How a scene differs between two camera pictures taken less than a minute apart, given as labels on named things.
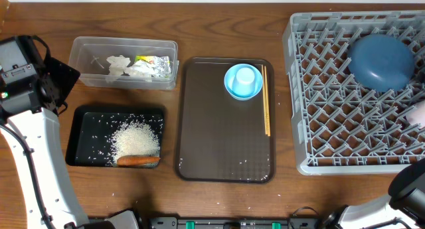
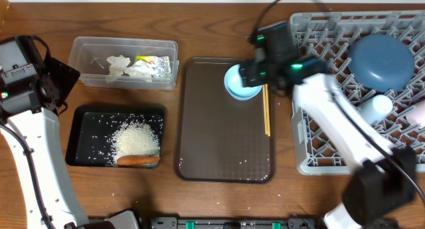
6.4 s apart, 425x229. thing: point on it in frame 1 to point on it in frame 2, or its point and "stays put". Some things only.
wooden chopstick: x=263 y=95 stays put
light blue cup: x=244 y=82 to x=374 y=109
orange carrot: x=131 y=160 stays put
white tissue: x=117 y=66 stays put
